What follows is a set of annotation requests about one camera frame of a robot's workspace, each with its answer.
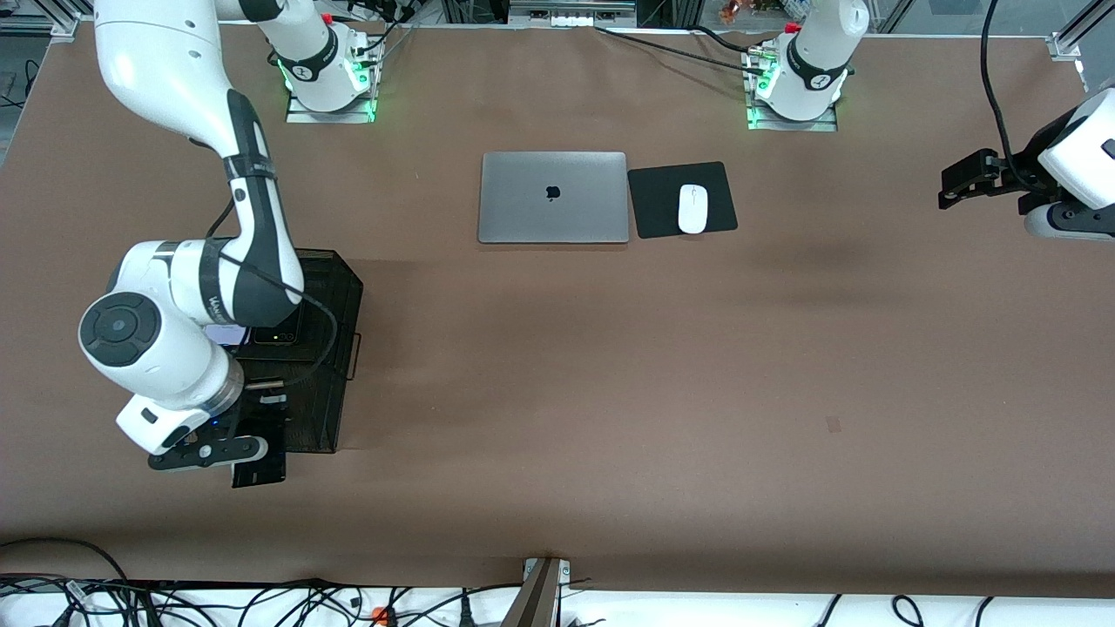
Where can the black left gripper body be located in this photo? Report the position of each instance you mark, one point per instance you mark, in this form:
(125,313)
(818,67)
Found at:
(1016,171)

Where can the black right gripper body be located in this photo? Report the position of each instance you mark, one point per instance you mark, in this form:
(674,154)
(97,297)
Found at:
(259,421)

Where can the black slab smartphone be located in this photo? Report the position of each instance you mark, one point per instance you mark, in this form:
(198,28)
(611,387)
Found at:
(260,470)

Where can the black flip phone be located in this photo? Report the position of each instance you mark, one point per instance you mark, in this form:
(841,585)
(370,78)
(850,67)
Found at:
(274,335)

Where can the lavender flip phone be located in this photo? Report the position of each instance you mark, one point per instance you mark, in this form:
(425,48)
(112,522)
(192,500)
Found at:
(225,335)

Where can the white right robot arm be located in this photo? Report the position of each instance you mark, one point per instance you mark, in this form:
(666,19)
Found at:
(165,348)

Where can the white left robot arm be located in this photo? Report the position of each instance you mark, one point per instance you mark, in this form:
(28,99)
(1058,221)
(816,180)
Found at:
(814,61)

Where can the white computer mouse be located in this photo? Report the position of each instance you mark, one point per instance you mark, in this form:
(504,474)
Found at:
(693,209)

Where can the black mouse pad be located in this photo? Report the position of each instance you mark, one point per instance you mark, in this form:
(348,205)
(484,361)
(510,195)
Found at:
(653,200)

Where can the silver closed laptop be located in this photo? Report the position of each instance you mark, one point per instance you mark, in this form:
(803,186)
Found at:
(553,196)

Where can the aluminium frame post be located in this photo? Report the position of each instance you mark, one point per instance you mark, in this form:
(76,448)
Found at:
(1076,35)

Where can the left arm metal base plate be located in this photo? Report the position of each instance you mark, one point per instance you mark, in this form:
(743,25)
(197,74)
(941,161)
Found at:
(766,124)

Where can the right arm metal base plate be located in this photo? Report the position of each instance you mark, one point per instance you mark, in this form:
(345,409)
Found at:
(300,115)

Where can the grey metal table bracket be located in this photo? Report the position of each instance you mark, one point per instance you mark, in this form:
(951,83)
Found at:
(540,592)

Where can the grey metal frame rail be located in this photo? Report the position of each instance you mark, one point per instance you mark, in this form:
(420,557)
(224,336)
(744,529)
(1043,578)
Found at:
(571,13)

